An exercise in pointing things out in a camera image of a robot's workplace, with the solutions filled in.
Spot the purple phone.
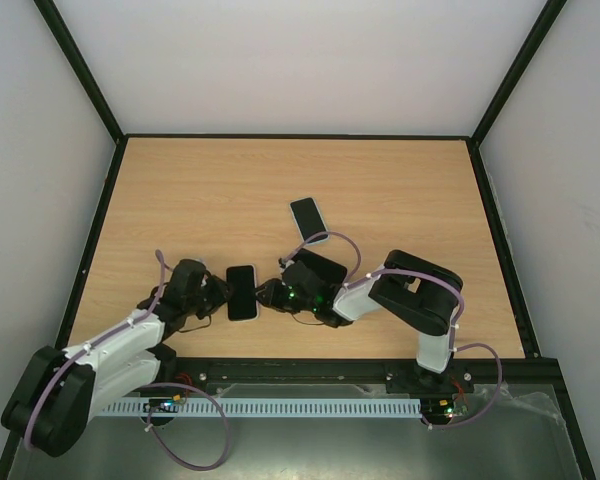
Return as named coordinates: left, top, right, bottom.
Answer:
left=292, top=248, right=348, bottom=285

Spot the black phone face down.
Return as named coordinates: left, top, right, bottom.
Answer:
left=226, top=265, right=258, bottom=322

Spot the beige phone case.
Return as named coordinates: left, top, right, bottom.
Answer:
left=224, top=263, right=260, bottom=323

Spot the white-edged black phone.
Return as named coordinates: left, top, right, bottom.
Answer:
left=290, top=198, right=328, bottom=242

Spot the light blue phone case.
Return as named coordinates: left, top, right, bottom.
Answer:
left=288, top=196, right=331, bottom=245

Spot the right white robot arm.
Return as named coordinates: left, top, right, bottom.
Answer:
left=255, top=248, right=465, bottom=392

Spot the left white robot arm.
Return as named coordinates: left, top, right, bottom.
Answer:
left=1, top=259, right=231, bottom=457

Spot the light blue cable duct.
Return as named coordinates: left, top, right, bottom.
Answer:
left=100, top=398, right=421, bottom=419

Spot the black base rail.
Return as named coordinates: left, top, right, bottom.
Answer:
left=154, top=357, right=481, bottom=396

